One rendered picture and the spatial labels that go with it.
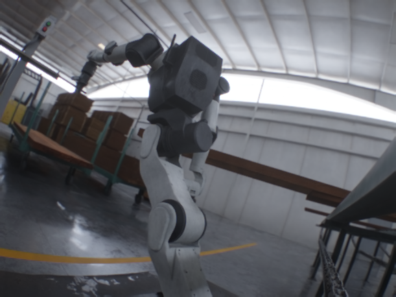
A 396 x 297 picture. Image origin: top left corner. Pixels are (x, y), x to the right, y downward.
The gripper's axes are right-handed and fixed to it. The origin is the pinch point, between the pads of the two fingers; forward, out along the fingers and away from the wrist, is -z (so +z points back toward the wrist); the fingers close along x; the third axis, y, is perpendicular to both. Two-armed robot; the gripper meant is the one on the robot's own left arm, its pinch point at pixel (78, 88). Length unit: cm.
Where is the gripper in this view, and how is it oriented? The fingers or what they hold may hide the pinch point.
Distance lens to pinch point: 143.0
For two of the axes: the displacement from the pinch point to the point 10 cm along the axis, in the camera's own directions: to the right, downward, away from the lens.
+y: -5.1, -3.5, -7.9
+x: -7.9, -1.8, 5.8
